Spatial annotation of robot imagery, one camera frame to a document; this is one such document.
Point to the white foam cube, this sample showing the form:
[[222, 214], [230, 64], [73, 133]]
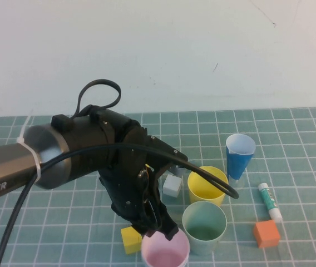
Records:
[[172, 186]]

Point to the orange foam cube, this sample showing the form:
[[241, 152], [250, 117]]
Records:
[[266, 233]]

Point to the pink plastic cup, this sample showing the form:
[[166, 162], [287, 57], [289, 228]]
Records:
[[165, 250]]

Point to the yellow foam cube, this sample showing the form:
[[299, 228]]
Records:
[[130, 243]]

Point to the blue paper cone cup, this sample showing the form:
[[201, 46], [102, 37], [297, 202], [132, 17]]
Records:
[[237, 164]]

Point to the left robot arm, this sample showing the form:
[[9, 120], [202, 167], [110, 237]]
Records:
[[85, 133]]

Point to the green plastic cup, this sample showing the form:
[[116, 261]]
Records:
[[202, 219]]

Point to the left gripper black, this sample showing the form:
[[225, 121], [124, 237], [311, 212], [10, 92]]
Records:
[[130, 189]]

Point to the yellow plastic cup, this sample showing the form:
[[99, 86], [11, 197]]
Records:
[[202, 192]]

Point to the green and white glue stick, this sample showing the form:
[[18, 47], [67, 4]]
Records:
[[268, 200]]

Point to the white zip tie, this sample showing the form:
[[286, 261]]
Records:
[[37, 164]]

